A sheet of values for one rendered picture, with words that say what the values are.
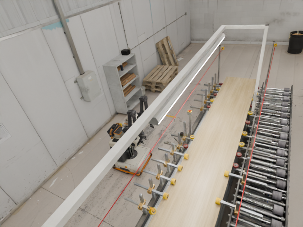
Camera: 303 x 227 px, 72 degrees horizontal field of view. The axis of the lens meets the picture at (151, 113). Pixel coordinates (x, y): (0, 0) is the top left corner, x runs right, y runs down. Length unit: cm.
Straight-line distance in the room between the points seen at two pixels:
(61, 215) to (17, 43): 347
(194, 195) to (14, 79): 345
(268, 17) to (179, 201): 870
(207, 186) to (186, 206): 40
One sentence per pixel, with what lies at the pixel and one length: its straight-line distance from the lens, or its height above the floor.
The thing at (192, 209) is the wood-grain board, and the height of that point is 90.
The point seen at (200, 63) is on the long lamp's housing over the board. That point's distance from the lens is 271.
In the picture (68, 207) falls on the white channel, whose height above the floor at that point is 246.
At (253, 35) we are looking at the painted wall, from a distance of 1056.
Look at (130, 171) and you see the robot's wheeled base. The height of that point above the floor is 15.
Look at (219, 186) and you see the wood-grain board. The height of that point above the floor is 90.
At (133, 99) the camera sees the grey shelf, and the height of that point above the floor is 14.
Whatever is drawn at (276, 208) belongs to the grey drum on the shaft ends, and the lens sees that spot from 315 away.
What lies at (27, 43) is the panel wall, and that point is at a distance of 441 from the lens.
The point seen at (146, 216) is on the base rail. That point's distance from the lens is 314.
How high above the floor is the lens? 343
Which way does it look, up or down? 35 degrees down
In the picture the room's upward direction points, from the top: 10 degrees counter-clockwise
